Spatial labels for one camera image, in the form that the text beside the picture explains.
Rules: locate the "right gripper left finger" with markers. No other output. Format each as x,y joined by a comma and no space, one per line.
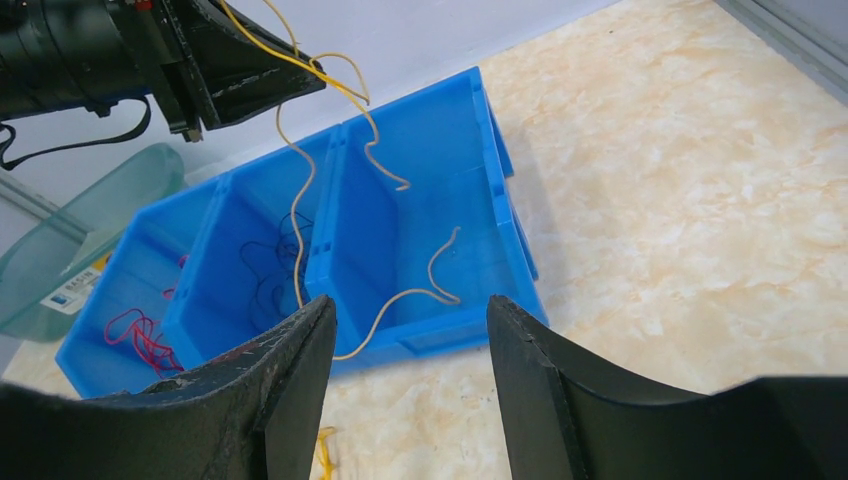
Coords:
250,413

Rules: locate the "blue three-compartment plastic bin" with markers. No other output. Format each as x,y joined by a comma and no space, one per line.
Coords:
410,242

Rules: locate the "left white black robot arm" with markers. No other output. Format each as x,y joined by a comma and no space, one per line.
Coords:
61,55

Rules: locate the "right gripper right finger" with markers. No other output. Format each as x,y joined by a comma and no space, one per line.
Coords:
568,413

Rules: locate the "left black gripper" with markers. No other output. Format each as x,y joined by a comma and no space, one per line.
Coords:
200,69

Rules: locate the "teal transparent plastic tub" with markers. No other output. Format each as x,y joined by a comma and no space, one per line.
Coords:
49,274

